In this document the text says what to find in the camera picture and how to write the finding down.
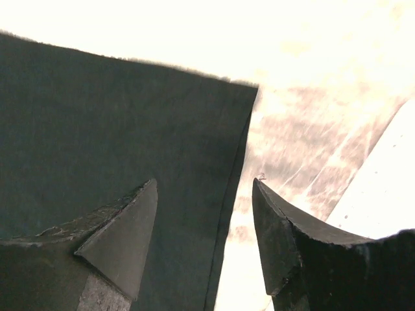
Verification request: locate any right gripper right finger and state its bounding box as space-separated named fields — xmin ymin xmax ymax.
xmin=252 ymin=179 xmax=414 ymax=311

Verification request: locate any black t shirt blue logo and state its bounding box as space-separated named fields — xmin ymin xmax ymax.
xmin=1 ymin=34 xmax=258 ymax=310

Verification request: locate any white plastic basket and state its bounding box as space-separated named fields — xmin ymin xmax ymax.
xmin=326 ymin=99 xmax=415 ymax=239

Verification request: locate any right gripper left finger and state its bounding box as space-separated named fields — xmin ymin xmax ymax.
xmin=1 ymin=179 xmax=158 ymax=310

